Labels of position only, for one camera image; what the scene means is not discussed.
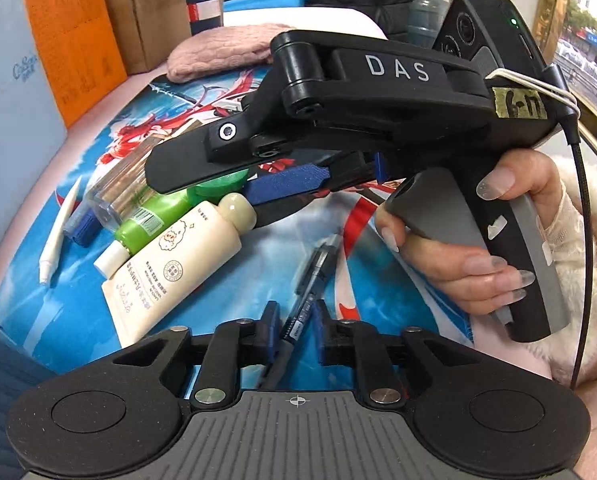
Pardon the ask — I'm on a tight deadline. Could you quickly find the dark blue plastic storage box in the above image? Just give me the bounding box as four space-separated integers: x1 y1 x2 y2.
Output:
0 310 56 480

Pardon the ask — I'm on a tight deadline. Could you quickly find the blue plastic bin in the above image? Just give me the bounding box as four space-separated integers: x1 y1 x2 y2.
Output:
222 0 310 14

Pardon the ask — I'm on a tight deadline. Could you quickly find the brown cardboard box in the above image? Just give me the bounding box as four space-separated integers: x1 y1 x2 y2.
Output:
98 0 195 76

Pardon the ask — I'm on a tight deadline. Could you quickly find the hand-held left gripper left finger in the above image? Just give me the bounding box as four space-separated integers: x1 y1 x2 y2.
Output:
111 301 282 409

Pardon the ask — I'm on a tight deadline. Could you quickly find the clear water jug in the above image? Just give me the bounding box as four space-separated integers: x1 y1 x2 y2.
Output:
407 0 450 47

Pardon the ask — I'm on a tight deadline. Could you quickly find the pink knitted hat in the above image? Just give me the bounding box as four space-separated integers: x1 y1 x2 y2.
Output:
165 23 300 84

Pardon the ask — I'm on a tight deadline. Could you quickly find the black cable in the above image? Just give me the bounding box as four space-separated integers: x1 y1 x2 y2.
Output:
558 67 593 392

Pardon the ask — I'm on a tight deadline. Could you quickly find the gold frame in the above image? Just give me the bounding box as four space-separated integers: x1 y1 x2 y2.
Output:
537 0 597 183

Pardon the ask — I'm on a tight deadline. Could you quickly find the white slim tube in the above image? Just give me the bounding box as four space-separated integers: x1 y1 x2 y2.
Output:
38 175 82 287

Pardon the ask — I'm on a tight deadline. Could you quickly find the green capped jar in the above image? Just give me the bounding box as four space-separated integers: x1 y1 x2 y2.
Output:
187 169 250 200

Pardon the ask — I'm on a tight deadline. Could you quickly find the orange cardboard box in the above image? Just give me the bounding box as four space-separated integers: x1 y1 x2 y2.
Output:
22 0 129 129

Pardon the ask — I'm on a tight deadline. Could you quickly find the small blue capped tube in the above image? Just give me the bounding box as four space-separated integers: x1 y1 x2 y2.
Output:
62 206 100 247

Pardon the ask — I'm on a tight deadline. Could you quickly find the person's right hand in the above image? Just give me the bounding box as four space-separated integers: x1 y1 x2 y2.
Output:
375 152 575 317

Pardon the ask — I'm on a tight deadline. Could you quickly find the black gel pen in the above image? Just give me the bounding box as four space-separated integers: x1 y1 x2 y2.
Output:
257 232 345 392

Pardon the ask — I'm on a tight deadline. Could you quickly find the green tube with white cap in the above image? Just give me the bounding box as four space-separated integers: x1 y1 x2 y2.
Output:
93 191 195 277

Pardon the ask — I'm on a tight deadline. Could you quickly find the clear plastic bottle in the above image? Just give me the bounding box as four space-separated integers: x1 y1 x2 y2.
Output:
85 151 152 233

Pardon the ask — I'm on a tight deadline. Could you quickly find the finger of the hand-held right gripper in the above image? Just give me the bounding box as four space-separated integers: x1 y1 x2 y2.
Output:
242 151 391 228
145 110 299 196

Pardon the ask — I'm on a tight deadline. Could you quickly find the cream lotion tube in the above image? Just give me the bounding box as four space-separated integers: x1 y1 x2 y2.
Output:
101 191 258 349

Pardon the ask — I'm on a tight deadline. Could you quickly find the printed desk mat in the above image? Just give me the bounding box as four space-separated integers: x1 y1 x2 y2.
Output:
0 66 479 377

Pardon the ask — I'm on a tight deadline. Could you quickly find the large blue-grey cardboard box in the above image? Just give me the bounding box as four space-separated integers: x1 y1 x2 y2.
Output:
0 0 70 291

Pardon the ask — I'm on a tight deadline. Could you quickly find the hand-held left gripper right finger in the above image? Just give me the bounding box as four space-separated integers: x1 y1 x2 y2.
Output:
312 300 476 407

